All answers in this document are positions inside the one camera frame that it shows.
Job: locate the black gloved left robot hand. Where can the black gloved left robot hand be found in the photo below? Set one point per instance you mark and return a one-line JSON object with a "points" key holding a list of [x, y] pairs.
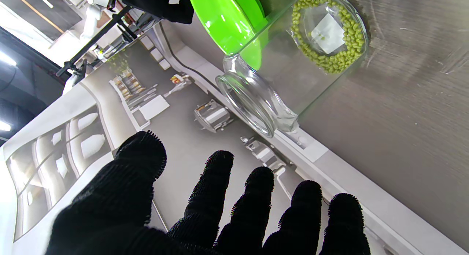
{"points": [[117, 211]]}

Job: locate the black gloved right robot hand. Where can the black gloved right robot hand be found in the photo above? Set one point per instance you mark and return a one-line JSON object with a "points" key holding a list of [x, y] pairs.
{"points": [[161, 6]]}

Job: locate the green plastic bowl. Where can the green plastic bowl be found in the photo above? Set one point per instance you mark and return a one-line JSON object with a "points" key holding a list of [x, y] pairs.
{"points": [[231, 20]]}

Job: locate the green mung beans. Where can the green mung beans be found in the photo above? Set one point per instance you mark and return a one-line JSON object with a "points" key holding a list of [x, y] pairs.
{"points": [[344, 53]]}

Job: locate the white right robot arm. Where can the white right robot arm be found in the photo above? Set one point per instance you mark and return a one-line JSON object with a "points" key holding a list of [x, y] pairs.
{"points": [[91, 6]]}

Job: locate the clear glass jar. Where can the clear glass jar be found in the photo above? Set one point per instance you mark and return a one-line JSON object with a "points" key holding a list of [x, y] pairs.
{"points": [[293, 64]]}

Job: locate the printed kitchen scene backdrop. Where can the printed kitchen scene backdrop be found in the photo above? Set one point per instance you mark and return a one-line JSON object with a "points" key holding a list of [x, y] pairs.
{"points": [[183, 119]]}

